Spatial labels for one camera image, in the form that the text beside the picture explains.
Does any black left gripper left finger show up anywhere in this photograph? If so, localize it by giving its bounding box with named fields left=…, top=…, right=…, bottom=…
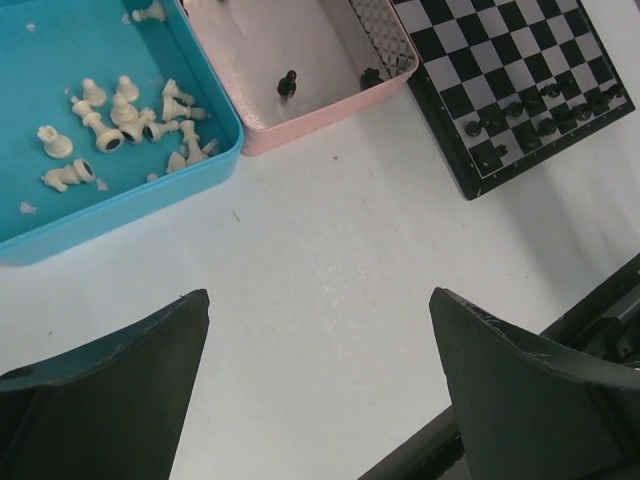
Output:
left=1, top=289, right=210, bottom=479

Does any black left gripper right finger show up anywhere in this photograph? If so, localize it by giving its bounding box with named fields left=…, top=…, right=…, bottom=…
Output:
left=429, top=288, right=639, bottom=479

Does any black chess pawn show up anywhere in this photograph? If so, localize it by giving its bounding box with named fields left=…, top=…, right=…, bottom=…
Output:
left=276, top=70, right=297, bottom=98
left=555, top=72, right=575, bottom=90
left=536, top=118, right=559, bottom=138

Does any black chess bishop piece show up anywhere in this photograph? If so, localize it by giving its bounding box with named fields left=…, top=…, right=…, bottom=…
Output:
left=571, top=103, right=593, bottom=122

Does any black chess piece twelfth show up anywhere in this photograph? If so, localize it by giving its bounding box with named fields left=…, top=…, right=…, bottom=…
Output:
left=594, top=84, right=623, bottom=108

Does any black chess piece eleventh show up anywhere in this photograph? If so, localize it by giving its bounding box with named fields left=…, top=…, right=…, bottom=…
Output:
left=360, top=68, right=384, bottom=91

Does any pink plastic tray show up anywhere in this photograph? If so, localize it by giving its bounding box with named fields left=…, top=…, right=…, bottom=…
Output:
left=182, top=0, right=419, bottom=156

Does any white chess pieces cluster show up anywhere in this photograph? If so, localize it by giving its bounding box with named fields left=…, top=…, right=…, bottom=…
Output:
left=37, top=1, right=219, bottom=193

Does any black silver chessboard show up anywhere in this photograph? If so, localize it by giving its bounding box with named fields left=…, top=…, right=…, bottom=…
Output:
left=395, top=0, right=635, bottom=200

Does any blue plastic tray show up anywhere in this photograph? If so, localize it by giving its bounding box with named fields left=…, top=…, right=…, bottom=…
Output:
left=1, top=1, right=244, bottom=266

